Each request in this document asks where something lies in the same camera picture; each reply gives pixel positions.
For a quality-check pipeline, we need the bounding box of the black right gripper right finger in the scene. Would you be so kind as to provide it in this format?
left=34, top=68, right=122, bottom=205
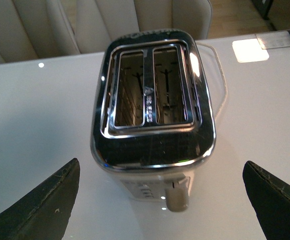
left=243, top=161, right=290, bottom=240

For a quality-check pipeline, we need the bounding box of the silver two-slot toaster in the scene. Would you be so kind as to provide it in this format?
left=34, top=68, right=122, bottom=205
left=90, top=29, right=216, bottom=201

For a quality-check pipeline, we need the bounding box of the beige chair right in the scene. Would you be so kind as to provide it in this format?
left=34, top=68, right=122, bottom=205
left=75, top=0, right=212, bottom=54

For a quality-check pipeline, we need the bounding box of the beige chair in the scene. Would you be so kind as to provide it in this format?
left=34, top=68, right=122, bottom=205
left=75, top=0, right=212, bottom=54
left=0, top=0, right=80, bottom=66

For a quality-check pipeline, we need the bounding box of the white toaster power cable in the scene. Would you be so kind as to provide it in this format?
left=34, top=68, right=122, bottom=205
left=196, top=41, right=228, bottom=121

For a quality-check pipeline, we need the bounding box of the grey toaster lever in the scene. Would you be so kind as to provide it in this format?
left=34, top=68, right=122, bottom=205
left=165, top=181, right=189, bottom=213

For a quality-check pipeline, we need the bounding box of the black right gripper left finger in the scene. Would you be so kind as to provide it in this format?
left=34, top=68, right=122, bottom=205
left=0, top=158, right=80, bottom=240

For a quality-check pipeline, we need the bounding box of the dark label card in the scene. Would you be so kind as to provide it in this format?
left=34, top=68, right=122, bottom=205
left=256, top=30, right=290, bottom=50

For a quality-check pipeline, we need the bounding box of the beige chair left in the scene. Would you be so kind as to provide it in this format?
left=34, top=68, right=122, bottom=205
left=0, top=0, right=80, bottom=66

